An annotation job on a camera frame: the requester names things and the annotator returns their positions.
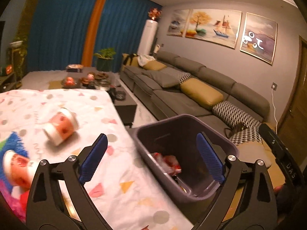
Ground grey sectional sofa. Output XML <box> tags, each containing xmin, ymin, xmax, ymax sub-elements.
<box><xmin>120</xmin><ymin>51</ymin><xmax>270</xmax><ymax>142</ymax></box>

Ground dark coffee table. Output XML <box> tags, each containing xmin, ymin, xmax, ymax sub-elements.
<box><xmin>49</xmin><ymin>67</ymin><xmax>137</xmax><ymax>127</ymax></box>

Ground dark tv cabinet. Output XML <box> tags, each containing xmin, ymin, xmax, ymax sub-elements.
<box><xmin>0</xmin><ymin>72</ymin><xmax>17</xmax><ymax>93</ymax></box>

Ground orange white paper cup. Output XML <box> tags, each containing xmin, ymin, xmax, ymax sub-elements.
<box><xmin>43</xmin><ymin>108</ymin><xmax>79</xmax><ymax>146</ymax></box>

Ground white standing air conditioner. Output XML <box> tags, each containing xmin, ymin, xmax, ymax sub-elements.
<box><xmin>137</xmin><ymin>19</ymin><xmax>158</xmax><ymax>55</ymax></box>

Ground green potted floor plant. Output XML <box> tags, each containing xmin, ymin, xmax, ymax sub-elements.
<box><xmin>94</xmin><ymin>47</ymin><xmax>116</xmax><ymax>72</ymax></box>

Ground orange curtain strip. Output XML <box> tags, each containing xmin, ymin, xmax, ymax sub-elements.
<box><xmin>81</xmin><ymin>0</ymin><xmax>106</xmax><ymax>67</ymax></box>

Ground grey cushion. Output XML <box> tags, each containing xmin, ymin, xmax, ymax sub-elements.
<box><xmin>142</xmin><ymin>70</ymin><xmax>180</xmax><ymax>88</ymax></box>

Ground right seascape painting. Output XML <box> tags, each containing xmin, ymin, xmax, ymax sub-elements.
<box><xmin>240</xmin><ymin>12</ymin><xmax>278</xmax><ymax>65</ymax></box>

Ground flower decoration on conditioner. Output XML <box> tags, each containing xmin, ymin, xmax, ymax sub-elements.
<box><xmin>148</xmin><ymin>8</ymin><xmax>162</xmax><ymax>21</ymax></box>

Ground white cloth on sofa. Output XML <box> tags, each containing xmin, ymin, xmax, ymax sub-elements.
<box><xmin>137</xmin><ymin>55</ymin><xmax>156</xmax><ymax>67</ymax></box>

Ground mustard yellow cushion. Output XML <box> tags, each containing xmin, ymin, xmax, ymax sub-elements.
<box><xmin>180</xmin><ymin>78</ymin><xmax>224</xmax><ymax>110</ymax></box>

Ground fruit bowl on table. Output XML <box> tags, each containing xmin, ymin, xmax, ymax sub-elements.
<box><xmin>61</xmin><ymin>76</ymin><xmax>80</xmax><ymax>89</ymax></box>

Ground middle sailboat tree painting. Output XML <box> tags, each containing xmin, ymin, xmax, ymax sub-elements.
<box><xmin>185</xmin><ymin>9</ymin><xmax>242</xmax><ymax>49</ymax></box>

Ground blue foam net sleeve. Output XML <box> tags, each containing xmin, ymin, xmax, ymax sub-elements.
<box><xmin>1</xmin><ymin>131</ymin><xmax>29</xmax><ymax>193</ymax></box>

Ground red white wrapper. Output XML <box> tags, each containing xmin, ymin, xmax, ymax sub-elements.
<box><xmin>151</xmin><ymin>153</ymin><xmax>182</xmax><ymax>176</ymax></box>

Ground wall socket with cable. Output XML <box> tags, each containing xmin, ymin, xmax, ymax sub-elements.
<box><xmin>271</xmin><ymin>83</ymin><xmax>278</xmax><ymax>134</ymax></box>

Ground far mustard cushion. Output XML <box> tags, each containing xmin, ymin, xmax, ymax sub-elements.
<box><xmin>143</xmin><ymin>60</ymin><xmax>167</xmax><ymax>71</ymax></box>

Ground black bag on sofa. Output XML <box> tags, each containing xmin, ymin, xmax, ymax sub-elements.
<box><xmin>121</xmin><ymin>53</ymin><xmax>139</xmax><ymax>71</ymax></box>

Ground near grey pillow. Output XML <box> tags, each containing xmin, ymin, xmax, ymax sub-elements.
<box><xmin>237</xmin><ymin>141</ymin><xmax>272</xmax><ymax>168</ymax></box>

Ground trailing plant on stand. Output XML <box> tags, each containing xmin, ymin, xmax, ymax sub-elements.
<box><xmin>6</xmin><ymin>35</ymin><xmax>28</xmax><ymax>81</ymax></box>

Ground left landscape painting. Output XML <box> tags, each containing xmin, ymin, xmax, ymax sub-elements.
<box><xmin>167</xmin><ymin>9</ymin><xmax>190</xmax><ymax>37</ymax></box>

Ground blue curtains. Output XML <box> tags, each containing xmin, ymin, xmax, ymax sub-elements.
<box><xmin>27</xmin><ymin>0</ymin><xmax>161</xmax><ymax>72</ymax></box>

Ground grey plastic trash bin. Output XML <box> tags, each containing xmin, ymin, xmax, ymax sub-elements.
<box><xmin>132</xmin><ymin>114</ymin><xmax>240</xmax><ymax>223</ymax></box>

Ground patterned white tablecloth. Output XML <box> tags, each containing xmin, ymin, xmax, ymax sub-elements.
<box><xmin>0</xmin><ymin>88</ymin><xmax>194</xmax><ymax>230</ymax></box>

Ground patterned box on table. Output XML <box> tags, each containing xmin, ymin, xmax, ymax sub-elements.
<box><xmin>66</xmin><ymin>64</ymin><xmax>84</xmax><ymax>73</ymax></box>

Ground black white patterned cushion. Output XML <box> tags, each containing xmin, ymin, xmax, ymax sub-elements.
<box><xmin>212</xmin><ymin>101</ymin><xmax>261</xmax><ymax>129</ymax></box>

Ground far patterned cushion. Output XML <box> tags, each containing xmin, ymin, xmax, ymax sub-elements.
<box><xmin>160</xmin><ymin>67</ymin><xmax>191</xmax><ymax>84</ymax></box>

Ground wooden door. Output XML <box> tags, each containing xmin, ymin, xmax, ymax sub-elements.
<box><xmin>277</xmin><ymin>37</ymin><xmax>306</xmax><ymax>166</ymax></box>

